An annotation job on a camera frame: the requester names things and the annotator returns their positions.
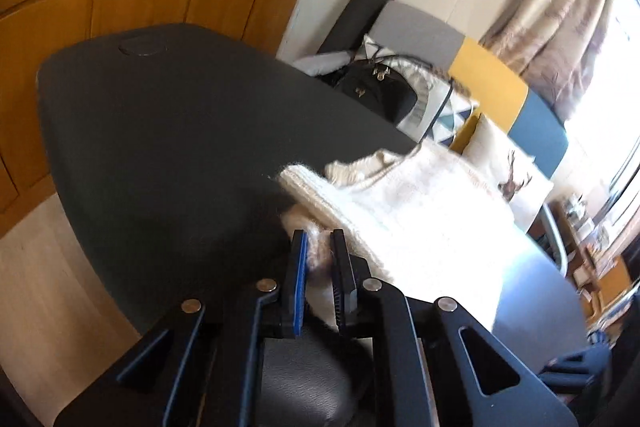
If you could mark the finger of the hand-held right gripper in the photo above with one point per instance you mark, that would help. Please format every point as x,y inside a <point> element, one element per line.
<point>575,367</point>

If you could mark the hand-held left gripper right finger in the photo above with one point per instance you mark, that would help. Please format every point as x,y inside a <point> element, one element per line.
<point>340,287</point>

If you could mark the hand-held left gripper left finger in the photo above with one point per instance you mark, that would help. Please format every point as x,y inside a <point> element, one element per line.
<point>299,287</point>

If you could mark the cream knit sweater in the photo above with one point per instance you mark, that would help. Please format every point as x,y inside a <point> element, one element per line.
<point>425,217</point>

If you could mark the black chair seat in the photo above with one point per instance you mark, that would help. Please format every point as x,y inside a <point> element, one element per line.
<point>300,382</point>

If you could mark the wooden sideboard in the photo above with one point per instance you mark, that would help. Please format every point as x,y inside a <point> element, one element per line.
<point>610,277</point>

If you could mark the black handbag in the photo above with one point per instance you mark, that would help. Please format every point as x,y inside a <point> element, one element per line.
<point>375,89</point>

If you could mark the triangle pattern pillow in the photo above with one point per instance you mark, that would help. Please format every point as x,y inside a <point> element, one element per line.
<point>450,117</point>

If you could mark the deer print pillow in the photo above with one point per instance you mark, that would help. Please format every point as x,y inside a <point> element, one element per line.
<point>500,157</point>

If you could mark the grey yellow blue sofa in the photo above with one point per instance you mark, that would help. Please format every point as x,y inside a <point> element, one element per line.
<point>490,72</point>

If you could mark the window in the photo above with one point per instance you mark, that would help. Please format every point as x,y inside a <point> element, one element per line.
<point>610,107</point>

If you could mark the black rolled mat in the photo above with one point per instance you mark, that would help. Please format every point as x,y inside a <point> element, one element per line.
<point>360,12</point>

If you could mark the round table grommet cover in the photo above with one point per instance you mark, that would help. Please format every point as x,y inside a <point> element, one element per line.
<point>142,44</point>

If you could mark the beige patterned curtain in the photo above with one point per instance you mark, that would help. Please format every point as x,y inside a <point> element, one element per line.
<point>550,32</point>

